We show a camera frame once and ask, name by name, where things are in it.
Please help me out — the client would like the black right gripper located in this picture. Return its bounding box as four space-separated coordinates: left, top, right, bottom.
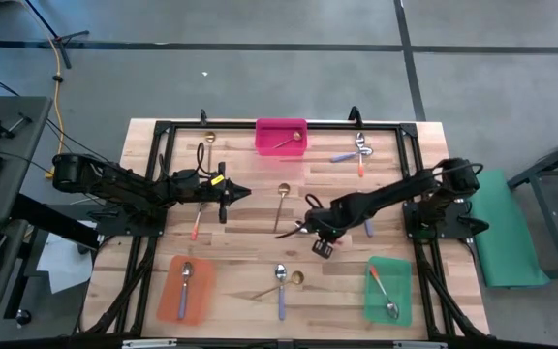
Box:
301 192 347 261

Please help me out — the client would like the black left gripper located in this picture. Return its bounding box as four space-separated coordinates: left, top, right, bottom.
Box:
195 161 253 226

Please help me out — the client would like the gold spoon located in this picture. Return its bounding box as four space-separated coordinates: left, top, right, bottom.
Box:
272 130 304 150
203 131 217 174
272 182 292 234
250 270 305 301

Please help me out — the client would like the pink plastic bin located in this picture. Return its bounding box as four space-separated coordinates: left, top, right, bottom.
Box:
254 117 309 157

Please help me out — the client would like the green plastic bin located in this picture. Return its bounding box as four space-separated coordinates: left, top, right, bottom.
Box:
363 255 414 328

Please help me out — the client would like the orange plastic tray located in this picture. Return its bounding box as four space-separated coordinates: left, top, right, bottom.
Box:
156 255 216 327

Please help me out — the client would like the black support bar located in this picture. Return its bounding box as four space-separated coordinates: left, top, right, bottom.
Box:
10 192 102 251

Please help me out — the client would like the white paper sheet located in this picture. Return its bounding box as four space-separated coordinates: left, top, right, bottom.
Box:
35 220 97 296

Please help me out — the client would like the green padded mat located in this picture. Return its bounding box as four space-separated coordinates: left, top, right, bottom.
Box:
468 168 551 291

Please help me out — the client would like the dark grey desk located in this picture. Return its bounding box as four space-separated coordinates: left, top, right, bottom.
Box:
0 95 53 343

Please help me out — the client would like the black tripod stand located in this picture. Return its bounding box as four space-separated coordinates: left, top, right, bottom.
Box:
21 0 91 70

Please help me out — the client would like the grey metal table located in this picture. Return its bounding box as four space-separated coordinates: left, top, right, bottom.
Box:
506 125 558 280

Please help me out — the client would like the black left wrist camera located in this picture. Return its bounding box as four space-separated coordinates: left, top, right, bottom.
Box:
204 170 226 194

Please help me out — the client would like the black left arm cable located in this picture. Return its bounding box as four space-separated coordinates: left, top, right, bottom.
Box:
195 142 213 176

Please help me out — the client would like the silver metal bracket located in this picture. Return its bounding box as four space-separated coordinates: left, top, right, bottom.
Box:
393 340 449 349
122 338 178 349

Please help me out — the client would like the yellow cable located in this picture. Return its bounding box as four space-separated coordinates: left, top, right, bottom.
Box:
31 9 67 178

